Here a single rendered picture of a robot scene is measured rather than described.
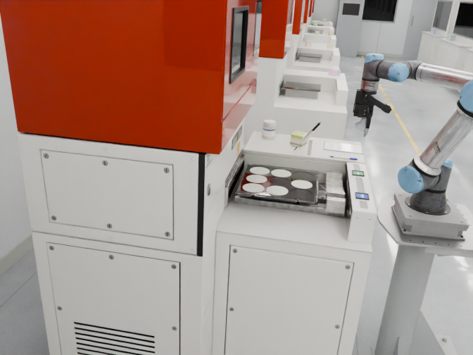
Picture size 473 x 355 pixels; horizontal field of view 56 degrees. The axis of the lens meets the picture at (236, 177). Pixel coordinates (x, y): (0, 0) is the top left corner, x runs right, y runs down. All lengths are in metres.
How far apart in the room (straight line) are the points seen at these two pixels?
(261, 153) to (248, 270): 0.69
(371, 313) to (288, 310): 0.97
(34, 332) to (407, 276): 1.93
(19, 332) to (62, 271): 0.85
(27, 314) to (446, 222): 2.22
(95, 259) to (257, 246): 0.65
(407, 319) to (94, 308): 1.44
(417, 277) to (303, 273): 0.59
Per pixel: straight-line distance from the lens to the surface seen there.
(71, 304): 2.04
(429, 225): 2.02
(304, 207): 2.03
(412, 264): 2.19
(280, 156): 2.31
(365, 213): 1.81
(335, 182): 2.24
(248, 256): 1.86
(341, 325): 2.03
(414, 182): 1.90
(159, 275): 1.77
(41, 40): 1.63
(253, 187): 2.04
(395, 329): 2.40
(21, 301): 2.95
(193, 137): 1.48
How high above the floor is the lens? 1.73
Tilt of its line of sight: 23 degrees down
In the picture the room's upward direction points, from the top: 3 degrees clockwise
